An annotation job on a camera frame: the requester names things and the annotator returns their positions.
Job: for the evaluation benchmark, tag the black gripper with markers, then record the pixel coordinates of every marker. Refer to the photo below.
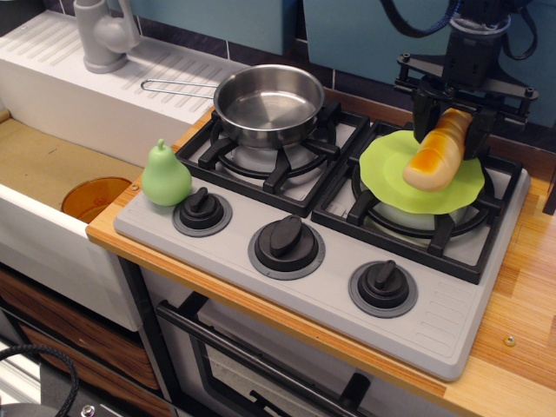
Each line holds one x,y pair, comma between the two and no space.
468,77

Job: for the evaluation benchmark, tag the toy bread loaf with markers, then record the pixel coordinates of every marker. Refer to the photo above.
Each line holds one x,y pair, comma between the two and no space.
439,156

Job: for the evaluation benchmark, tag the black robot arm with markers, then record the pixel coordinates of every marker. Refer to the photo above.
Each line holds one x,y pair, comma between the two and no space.
488,16

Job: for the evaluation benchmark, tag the lime green plate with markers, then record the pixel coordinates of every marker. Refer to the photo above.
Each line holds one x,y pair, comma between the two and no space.
381,167

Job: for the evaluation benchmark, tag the stainless steel pan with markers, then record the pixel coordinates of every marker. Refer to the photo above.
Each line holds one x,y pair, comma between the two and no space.
269,106

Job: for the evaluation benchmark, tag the right black stove knob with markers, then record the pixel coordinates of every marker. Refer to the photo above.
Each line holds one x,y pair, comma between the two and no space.
383,289

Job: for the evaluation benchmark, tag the black stove knob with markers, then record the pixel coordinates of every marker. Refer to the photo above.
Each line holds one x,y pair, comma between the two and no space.
202,214
383,289
287,249

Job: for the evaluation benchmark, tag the grey toy stove top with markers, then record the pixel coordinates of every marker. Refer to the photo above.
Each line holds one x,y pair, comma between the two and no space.
369,261

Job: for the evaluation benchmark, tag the middle black stove knob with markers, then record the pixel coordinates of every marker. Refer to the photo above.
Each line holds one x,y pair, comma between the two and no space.
287,249

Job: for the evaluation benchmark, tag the left black stove knob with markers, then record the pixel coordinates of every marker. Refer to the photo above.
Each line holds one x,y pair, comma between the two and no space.
202,214

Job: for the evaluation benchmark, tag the green toy pear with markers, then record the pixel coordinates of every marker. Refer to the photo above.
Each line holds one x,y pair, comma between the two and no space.
165,180

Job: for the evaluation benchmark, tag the right black burner grate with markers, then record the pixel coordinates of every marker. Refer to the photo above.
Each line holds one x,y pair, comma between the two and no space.
468,243

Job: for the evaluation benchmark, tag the black burner grate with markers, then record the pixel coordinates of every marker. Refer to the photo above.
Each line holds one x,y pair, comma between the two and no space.
290,179
468,243

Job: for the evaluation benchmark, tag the left black burner grate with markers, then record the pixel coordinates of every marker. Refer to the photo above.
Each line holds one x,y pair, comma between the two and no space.
290,179

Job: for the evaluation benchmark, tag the grey toy faucet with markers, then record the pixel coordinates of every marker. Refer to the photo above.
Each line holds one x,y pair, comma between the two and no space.
106,40

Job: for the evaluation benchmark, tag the orange sink drain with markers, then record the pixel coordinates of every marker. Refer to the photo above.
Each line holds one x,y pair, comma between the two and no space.
88,199

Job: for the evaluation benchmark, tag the white toy sink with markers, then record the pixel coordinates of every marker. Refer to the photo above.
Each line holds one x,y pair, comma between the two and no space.
62,125

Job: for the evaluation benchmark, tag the wooden drawer cabinet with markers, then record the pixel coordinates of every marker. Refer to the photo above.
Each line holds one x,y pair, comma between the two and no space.
110,360

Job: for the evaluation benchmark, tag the oven door with handle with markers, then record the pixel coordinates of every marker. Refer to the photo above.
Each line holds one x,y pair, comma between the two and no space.
250,372

